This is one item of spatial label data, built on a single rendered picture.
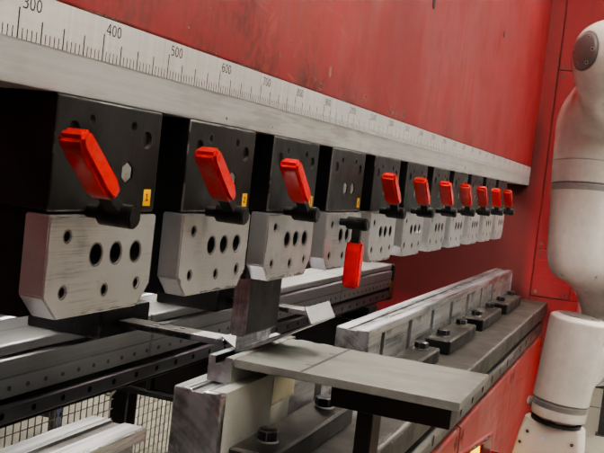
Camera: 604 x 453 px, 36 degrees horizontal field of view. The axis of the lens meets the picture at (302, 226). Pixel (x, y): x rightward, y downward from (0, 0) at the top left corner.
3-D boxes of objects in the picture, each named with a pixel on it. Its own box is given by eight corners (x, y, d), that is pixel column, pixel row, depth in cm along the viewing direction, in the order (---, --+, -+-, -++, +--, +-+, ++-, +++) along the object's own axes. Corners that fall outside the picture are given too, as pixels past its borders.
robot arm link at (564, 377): (558, 389, 146) (521, 391, 140) (576, 308, 144) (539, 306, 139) (603, 407, 139) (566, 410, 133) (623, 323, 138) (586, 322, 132)
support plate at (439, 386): (458, 412, 97) (460, 403, 97) (233, 367, 106) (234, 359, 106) (487, 382, 114) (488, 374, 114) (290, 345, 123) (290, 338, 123)
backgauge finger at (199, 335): (206, 360, 110) (210, 319, 110) (26, 325, 119) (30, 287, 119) (247, 347, 121) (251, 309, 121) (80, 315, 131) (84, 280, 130)
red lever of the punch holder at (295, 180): (305, 156, 100) (321, 214, 107) (270, 153, 101) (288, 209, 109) (299, 169, 99) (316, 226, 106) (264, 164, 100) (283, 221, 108)
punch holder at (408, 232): (399, 257, 160) (410, 162, 159) (352, 250, 163) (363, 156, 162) (420, 253, 174) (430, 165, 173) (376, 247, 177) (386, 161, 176)
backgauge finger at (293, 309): (304, 328, 141) (307, 296, 141) (155, 301, 150) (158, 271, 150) (329, 319, 152) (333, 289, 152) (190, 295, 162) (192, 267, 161)
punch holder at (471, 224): (465, 244, 216) (474, 174, 215) (430, 240, 219) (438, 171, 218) (476, 243, 230) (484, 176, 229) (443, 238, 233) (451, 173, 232)
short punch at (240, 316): (243, 353, 110) (251, 275, 109) (227, 350, 111) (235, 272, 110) (274, 342, 119) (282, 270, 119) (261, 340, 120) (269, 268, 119)
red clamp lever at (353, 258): (359, 289, 125) (367, 218, 125) (330, 285, 127) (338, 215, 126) (362, 288, 127) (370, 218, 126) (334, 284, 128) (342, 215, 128)
